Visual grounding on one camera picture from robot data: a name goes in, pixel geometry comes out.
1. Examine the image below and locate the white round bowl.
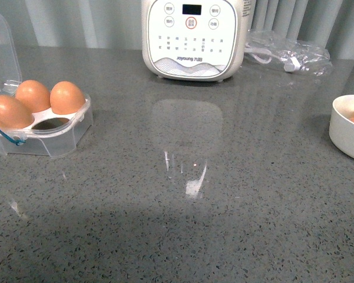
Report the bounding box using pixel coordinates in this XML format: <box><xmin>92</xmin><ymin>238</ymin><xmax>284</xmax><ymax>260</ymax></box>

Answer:
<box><xmin>329</xmin><ymin>94</ymin><xmax>354</xmax><ymax>158</ymax></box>

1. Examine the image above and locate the blue rubber band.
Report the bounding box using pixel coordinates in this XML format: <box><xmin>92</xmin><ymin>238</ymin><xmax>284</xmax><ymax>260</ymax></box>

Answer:
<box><xmin>0</xmin><ymin>129</ymin><xmax>25</xmax><ymax>146</ymax></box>

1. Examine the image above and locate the brown egg back left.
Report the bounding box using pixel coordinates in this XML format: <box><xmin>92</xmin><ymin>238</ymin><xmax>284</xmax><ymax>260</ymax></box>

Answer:
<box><xmin>15</xmin><ymin>80</ymin><xmax>51</xmax><ymax>113</ymax></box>

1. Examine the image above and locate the brown egg back right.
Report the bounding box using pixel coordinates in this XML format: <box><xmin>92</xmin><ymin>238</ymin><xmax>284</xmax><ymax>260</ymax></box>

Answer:
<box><xmin>50</xmin><ymin>81</ymin><xmax>85</xmax><ymax>115</ymax></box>

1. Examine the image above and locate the brown egg front left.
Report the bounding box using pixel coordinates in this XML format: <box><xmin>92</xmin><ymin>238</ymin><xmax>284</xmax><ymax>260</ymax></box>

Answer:
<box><xmin>0</xmin><ymin>95</ymin><xmax>34</xmax><ymax>129</ymax></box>

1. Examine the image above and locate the white power cable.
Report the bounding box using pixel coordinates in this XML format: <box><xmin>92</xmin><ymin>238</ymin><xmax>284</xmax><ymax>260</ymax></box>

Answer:
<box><xmin>244</xmin><ymin>42</ymin><xmax>300</xmax><ymax>74</ymax></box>

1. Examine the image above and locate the clear plastic bag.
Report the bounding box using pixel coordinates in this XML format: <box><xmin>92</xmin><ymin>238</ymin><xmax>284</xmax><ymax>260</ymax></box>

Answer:
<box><xmin>244</xmin><ymin>30</ymin><xmax>333</xmax><ymax>77</ymax></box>

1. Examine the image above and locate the white Joyoung soy milk maker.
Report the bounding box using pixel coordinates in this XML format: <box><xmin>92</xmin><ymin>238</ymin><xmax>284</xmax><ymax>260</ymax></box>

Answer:
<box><xmin>141</xmin><ymin>0</ymin><xmax>253</xmax><ymax>81</ymax></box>

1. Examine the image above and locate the clear plastic egg box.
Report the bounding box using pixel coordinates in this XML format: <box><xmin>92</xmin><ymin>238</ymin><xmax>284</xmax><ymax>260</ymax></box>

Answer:
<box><xmin>0</xmin><ymin>14</ymin><xmax>93</xmax><ymax>158</ymax></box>

